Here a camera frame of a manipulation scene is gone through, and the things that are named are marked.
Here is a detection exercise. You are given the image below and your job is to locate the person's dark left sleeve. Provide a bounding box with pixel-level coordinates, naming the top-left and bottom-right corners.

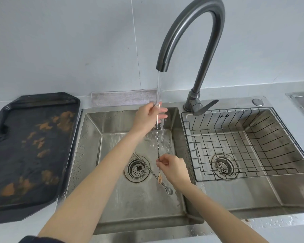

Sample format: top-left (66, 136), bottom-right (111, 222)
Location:
top-left (18, 235), bottom-right (75, 243)

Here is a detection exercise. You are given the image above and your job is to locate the grey folded cloth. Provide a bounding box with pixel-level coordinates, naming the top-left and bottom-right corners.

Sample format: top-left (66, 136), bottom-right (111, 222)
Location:
top-left (91, 89), bottom-right (162, 108)

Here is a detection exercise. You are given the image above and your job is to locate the person's right forearm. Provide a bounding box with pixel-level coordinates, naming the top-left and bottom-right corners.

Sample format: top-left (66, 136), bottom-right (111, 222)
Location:
top-left (177, 183), bottom-right (269, 243)

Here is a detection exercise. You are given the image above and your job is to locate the black wire dish rack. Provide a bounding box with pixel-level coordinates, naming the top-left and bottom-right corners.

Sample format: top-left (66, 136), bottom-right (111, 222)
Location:
top-left (181, 107), bottom-right (304, 182)

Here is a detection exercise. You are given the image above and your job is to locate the round metal drain strainer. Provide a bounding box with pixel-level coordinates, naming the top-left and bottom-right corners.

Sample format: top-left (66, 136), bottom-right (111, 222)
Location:
top-left (124, 157), bottom-right (152, 183)
top-left (211, 153), bottom-right (236, 180)

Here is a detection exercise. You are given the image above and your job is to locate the dark grey gooseneck faucet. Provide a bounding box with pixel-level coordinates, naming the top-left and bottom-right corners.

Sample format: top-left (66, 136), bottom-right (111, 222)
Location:
top-left (156, 0), bottom-right (226, 117)

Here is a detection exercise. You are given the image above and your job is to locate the person's left forearm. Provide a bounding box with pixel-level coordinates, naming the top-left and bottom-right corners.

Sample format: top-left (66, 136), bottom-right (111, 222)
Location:
top-left (36, 129), bottom-right (146, 243)

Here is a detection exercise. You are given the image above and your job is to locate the person's right hand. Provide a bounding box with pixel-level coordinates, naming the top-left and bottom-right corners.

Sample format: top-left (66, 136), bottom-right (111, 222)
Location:
top-left (156, 154), bottom-right (193, 191)

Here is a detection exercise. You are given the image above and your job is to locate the black plastic tray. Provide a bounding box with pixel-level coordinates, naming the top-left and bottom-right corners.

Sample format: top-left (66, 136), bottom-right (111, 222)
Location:
top-left (0, 92), bottom-right (81, 223)

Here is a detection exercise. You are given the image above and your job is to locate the person's left hand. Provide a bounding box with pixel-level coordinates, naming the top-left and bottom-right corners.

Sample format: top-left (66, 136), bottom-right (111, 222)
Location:
top-left (130, 101), bottom-right (168, 136)

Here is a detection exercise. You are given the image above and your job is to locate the stainless steel double sink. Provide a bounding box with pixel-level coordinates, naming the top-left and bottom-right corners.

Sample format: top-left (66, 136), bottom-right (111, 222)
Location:
top-left (56, 96), bottom-right (304, 243)

